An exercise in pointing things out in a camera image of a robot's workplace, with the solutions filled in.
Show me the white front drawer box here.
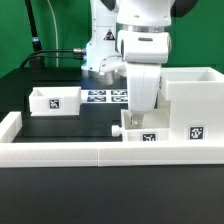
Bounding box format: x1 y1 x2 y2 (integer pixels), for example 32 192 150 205
111 109 169 142

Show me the white drawer cabinet housing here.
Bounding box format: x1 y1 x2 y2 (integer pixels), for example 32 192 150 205
158 67 224 141

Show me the black camera stand pole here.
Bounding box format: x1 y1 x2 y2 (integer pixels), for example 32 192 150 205
24 0 45 69

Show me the white fiducial marker sheet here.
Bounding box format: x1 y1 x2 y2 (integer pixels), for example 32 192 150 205
81 89 128 104

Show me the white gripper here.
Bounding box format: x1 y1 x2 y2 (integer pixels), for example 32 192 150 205
99 56 161 127

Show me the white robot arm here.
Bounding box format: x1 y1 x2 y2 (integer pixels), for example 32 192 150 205
82 0 199 127

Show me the white rear drawer box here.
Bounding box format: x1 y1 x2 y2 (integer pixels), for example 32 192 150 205
29 87 82 116

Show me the black cable with connector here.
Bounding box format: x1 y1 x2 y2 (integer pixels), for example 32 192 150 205
20 47 88 70

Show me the white U-shaped fence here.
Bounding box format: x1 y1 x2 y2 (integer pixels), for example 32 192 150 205
0 112 224 168

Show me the white drawer box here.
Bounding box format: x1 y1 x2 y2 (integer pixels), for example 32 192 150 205
29 87 82 116
111 109 169 142

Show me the white thin cable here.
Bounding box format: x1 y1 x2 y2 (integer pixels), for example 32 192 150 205
46 0 60 68

